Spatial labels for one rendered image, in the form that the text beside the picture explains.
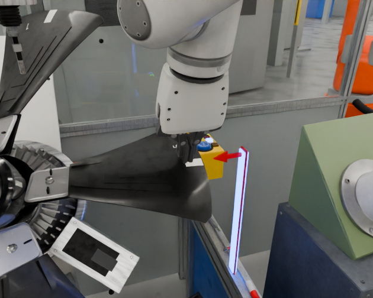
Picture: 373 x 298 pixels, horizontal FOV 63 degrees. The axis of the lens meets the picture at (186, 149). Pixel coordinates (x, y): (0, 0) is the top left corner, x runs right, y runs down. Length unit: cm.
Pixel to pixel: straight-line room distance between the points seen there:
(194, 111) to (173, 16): 19
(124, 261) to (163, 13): 46
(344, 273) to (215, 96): 50
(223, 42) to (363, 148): 60
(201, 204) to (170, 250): 123
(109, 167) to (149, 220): 102
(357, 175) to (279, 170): 88
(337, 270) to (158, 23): 65
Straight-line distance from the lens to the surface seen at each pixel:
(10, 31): 47
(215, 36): 36
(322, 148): 81
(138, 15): 30
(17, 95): 57
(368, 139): 92
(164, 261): 175
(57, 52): 58
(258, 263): 201
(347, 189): 80
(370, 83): 418
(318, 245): 81
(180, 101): 42
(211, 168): 85
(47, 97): 82
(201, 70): 38
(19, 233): 57
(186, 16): 27
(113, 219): 150
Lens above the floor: 146
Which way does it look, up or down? 27 degrees down
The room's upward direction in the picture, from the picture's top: straight up
